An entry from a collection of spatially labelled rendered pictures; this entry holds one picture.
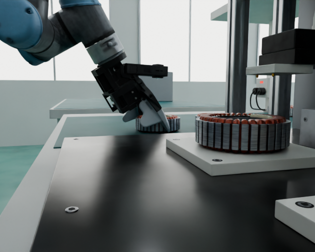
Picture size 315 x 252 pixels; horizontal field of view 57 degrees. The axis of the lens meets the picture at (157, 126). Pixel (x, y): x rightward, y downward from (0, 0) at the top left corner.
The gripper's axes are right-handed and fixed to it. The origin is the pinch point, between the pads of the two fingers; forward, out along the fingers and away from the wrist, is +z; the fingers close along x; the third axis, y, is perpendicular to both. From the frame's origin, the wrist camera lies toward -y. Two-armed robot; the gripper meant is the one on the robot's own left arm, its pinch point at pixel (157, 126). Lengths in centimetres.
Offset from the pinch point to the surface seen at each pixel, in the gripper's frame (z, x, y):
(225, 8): -11, -34, -65
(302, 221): -12, 54, 16
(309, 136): -0.1, 38.2, -4.7
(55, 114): -1, -99, 10
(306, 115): -2.6, 37.4, -6.3
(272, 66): -13.5, 40.4, -0.3
